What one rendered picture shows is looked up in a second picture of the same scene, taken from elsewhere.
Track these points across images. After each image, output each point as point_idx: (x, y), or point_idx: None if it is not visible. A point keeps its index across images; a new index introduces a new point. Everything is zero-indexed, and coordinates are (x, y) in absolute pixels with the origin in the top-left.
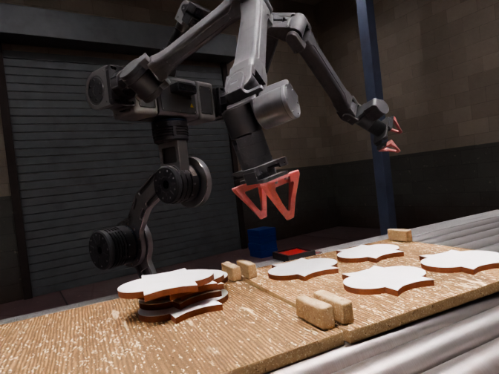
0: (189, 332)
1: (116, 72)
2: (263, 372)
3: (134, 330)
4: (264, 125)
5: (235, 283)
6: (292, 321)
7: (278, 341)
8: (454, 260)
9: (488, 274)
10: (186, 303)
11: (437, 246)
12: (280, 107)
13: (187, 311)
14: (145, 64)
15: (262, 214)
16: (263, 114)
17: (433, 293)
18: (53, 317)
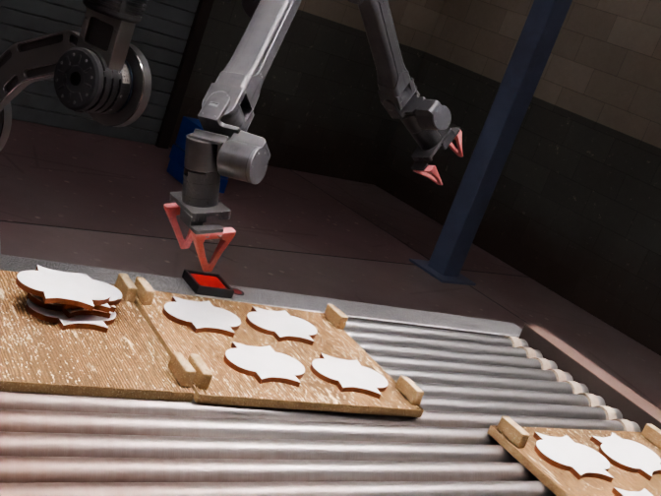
0: (74, 343)
1: None
2: (123, 397)
3: (23, 321)
4: (222, 174)
5: (126, 304)
6: (161, 369)
7: (143, 380)
8: (340, 372)
9: (353, 397)
10: (76, 313)
11: (356, 348)
12: (242, 170)
13: (75, 322)
14: None
15: (185, 244)
16: (224, 166)
17: (289, 393)
18: None
